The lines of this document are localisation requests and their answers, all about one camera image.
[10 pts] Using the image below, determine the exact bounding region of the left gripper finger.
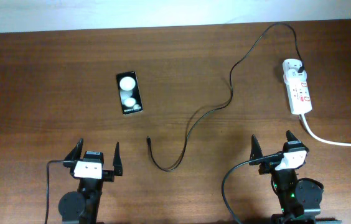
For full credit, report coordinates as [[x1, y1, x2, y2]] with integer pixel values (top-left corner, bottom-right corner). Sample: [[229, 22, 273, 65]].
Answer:
[[113, 142, 123, 176], [64, 138, 83, 161]]

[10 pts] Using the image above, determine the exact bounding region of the black smartphone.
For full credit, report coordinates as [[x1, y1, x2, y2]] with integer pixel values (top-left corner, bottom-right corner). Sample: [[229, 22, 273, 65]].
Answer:
[[116, 71, 143, 115]]

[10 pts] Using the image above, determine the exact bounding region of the black charger cable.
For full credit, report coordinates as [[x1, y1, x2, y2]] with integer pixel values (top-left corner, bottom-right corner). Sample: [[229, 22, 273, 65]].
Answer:
[[146, 22, 305, 172]]

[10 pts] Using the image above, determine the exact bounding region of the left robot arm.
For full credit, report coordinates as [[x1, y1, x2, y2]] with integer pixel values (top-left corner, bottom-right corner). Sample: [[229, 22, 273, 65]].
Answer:
[[58, 139, 123, 224]]

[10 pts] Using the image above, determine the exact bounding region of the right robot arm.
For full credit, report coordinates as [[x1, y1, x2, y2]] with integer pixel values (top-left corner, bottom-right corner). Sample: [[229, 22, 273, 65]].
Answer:
[[249, 131, 324, 223]]

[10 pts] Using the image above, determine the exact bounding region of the white power strip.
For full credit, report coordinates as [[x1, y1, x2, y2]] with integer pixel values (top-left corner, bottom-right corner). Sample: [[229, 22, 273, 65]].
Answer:
[[284, 77, 312, 115]]

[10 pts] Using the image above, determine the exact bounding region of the white power strip cord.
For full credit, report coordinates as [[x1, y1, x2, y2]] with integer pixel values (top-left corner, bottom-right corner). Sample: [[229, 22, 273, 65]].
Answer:
[[298, 113, 351, 150]]

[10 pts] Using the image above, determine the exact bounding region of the white USB wall adapter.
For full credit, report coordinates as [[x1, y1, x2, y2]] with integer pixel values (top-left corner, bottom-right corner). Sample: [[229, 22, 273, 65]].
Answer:
[[282, 58, 307, 84]]

